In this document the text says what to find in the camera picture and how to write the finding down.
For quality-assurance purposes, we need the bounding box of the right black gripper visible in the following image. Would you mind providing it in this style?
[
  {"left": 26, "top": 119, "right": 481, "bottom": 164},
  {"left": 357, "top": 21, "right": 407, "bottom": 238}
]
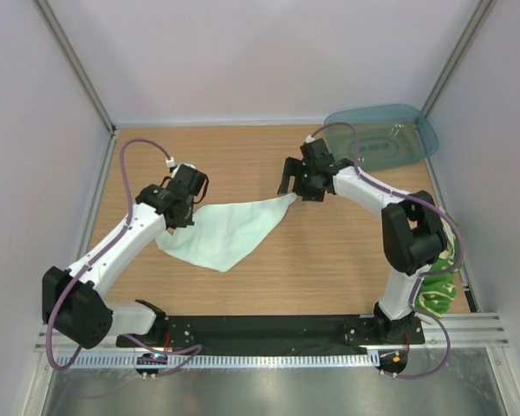
[{"left": 277, "top": 157, "right": 325, "bottom": 203}]

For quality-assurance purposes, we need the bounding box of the light mint green towel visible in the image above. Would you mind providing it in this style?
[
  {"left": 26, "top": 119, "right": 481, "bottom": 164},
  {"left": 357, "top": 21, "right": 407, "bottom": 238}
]
[{"left": 155, "top": 193, "right": 296, "bottom": 273}]

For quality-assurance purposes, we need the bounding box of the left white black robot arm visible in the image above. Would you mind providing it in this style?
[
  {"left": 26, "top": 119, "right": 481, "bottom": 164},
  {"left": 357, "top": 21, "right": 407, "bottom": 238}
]
[{"left": 42, "top": 181, "right": 201, "bottom": 349}]

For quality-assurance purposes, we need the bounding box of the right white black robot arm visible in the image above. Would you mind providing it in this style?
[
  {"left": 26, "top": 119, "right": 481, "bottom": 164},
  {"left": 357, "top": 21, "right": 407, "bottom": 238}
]
[{"left": 278, "top": 157, "right": 447, "bottom": 343}]

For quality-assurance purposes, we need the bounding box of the teal transparent plastic basin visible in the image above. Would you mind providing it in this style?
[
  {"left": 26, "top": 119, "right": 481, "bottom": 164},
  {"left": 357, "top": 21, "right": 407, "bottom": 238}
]
[{"left": 324, "top": 104, "right": 439, "bottom": 171}]

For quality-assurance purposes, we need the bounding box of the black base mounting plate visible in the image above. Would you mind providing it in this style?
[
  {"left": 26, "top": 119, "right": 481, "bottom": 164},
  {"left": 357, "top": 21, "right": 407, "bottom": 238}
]
[{"left": 135, "top": 315, "right": 425, "bottom": 354}]

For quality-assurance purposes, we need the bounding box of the green patterned towel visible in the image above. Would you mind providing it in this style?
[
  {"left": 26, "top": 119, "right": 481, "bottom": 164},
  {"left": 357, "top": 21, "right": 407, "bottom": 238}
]
[{"left": 415, "top": 219, "right": 461, "bottom": 319}]

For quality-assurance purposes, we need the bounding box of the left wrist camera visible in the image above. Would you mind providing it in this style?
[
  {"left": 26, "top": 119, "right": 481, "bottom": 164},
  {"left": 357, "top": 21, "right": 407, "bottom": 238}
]
[{"left": 167, "top": 164, "right": 209, "bottom": 198}]

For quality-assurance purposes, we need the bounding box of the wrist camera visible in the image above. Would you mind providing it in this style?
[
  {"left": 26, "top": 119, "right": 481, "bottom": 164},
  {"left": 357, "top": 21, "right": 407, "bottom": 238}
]
[
  {"left": 167, "top": 164, "right": 209, "bottom": 198},
  {"left": 300, "top": 139, "right": 335, "bottom": 169}
]

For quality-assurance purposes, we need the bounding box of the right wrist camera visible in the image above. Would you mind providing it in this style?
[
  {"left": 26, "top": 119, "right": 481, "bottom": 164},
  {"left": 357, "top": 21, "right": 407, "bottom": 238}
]
[{"left": 300, "top": 139, "right": 335, "bottom": 169}]

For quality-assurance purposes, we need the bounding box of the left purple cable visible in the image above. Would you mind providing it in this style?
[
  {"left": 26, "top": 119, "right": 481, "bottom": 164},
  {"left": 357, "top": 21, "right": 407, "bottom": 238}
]
[{"left": 45, "top": 137, "right": 205, "bottom": 376}]

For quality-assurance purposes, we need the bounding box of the purple cable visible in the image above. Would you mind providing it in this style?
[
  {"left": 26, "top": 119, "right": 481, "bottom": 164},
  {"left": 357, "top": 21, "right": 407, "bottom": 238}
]
[
  {"left": 305, "top": 122, "right": 464, "bottom": 380},
  {"left": 45, "top": 137, "right": 205, "bottom": 376}
]

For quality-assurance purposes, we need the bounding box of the white slotted cable duct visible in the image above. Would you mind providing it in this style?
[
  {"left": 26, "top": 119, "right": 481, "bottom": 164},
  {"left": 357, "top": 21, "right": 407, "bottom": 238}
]
[{"left": 71, "top": 351, "right": 380, "bottom": 371}]

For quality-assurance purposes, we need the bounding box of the left aluminium frame post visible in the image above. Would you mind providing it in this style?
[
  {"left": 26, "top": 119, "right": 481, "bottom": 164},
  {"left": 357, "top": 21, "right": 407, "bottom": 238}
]
[{"left": 33, "top": 0, "right": 116, "bottom": 135}]

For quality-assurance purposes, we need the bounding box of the aluminium frame post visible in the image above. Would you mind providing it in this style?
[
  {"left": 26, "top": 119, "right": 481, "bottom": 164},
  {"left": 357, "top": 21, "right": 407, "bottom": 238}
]
[
  {"left": 33, "top": 0, "right": 116, "bottom": 135},
  {"left": 421, "top": 0, "right": 497, "bottom": 117}
]

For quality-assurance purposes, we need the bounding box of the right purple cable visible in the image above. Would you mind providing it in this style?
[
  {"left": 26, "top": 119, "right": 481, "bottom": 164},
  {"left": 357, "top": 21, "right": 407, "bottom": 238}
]
[{"left": 305, "top": 122, "right": 464, "bottom": 380}]

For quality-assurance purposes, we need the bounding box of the aluminium front rail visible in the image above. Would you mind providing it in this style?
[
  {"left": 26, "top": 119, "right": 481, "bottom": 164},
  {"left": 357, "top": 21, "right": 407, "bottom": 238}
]
[{"left": 33, "top": 313, "right": 510, "bottom": 353}]

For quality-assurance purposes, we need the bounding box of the right aluminium frame post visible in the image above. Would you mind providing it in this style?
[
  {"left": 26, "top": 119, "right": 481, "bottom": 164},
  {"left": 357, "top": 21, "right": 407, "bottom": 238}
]
[{"left": 421, "top": 0, "right": 497, "bottom": 117}]

